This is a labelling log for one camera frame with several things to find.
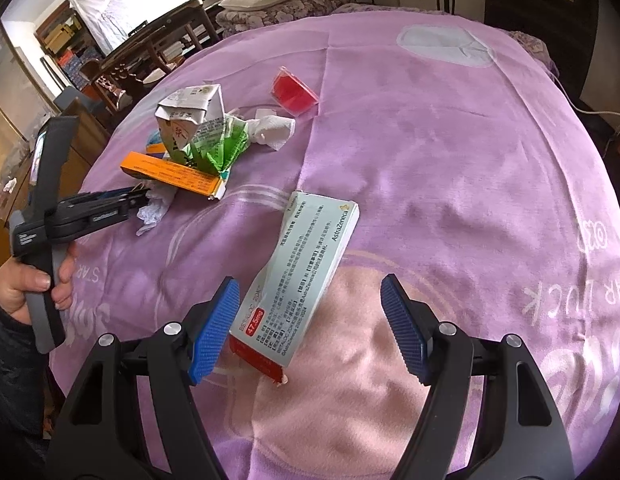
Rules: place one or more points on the person's left hand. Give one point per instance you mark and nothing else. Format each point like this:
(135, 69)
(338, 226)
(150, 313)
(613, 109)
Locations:
(19, 285)

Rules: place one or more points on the cluttered bookshelf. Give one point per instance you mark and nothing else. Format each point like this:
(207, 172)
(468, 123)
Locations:
(64, 45)

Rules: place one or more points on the crushed white carton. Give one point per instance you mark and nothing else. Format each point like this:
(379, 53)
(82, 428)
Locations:
(189, 110)

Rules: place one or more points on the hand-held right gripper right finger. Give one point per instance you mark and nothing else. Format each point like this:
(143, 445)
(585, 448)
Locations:
(405, 330)

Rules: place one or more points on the person's left forearm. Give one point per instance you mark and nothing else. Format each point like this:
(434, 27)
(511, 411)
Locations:
(9, 370)

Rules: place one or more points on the white paper tissue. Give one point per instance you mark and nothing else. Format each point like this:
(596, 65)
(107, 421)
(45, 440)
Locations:
(272, 129)

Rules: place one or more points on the folded floral quilt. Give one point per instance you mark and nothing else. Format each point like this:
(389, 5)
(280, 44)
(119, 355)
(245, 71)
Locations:
(270, 21)

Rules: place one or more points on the green crumpled wrapper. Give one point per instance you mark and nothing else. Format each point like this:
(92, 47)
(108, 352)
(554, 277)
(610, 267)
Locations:
(217, 152)

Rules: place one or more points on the small blue orange packet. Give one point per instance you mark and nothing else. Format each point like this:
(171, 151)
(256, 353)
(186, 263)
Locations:
(154, 147)

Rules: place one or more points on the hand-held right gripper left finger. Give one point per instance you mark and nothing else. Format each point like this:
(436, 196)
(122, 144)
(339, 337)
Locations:
(214, 330)

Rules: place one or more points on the grey chair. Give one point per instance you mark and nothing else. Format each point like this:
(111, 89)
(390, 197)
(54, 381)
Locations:
(74, 100)

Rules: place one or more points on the floral bed sheet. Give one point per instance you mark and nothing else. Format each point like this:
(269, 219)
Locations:
(532, 42)

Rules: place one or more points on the orange cardboard box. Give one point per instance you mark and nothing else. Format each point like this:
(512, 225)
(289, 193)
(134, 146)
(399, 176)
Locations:
(169, 172)

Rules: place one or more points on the white red medicine box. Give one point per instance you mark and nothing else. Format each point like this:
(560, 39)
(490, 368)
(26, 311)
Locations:
(300, 270)

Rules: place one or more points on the red plastic container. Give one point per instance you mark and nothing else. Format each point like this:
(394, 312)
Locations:
(290, 92)

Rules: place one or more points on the white hanging sheet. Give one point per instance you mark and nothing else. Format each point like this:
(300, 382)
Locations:
(139, 0)

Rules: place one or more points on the dark wooden table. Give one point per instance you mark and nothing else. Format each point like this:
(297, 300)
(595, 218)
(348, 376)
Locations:
(149, 55)

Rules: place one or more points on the pink printed blanket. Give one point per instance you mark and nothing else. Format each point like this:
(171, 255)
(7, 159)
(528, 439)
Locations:
(440, 185)

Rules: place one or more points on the wooden cabinet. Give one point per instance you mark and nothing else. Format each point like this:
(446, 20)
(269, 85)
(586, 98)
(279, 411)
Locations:
(84, 145)

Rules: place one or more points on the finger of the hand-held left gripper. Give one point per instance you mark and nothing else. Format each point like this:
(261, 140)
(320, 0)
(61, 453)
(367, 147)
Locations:
(138, 203)
(109, 192)

